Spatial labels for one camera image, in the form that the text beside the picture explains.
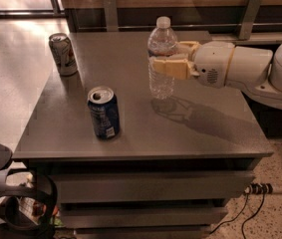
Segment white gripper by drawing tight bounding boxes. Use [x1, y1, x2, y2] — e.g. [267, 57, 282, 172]
[149, 41, 235, 89]

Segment clear plastic water bottle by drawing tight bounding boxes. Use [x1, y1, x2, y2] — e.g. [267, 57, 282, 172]
[147, 16, 177, 100]

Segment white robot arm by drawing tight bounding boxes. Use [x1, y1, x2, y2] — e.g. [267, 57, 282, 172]
[149, 41, 282, 110]

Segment blue pepsi can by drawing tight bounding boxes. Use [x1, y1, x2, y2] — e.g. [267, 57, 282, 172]
[87, 86, 120, 139]

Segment white silver soda can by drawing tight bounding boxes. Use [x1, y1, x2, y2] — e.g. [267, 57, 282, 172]
[49, 33, 78, 77]

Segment grey drawer cabinet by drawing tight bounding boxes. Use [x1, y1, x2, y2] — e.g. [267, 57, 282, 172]
[14, 32, 271, 239]

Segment white power strip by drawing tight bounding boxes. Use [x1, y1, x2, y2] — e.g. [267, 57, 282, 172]
[244, 183, 282, 195]

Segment colourful items under chair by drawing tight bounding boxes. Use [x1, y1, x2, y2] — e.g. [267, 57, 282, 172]
[18, 182, 59, 226]

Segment black office chair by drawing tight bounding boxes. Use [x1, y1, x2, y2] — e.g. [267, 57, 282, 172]
[0, 143, 57, 239]

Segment right metal wall bracket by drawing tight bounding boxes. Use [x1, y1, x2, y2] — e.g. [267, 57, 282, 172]
[237, 0, 262, 40]

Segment metal wall bracket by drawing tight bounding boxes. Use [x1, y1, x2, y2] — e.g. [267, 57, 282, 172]
[237, 0, 262, 40]
[103, 0, 119, 32]

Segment left metal wall bracket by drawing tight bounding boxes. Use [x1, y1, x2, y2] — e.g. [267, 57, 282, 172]
[103, 0, 119, 32]

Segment horizontal metal rail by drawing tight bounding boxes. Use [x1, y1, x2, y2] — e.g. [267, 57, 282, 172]
[77, 23, 282, 33]

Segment black cable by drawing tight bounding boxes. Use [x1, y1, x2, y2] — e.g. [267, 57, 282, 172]
[209, 192, 250, 235]
[240, 192, 266, 239]

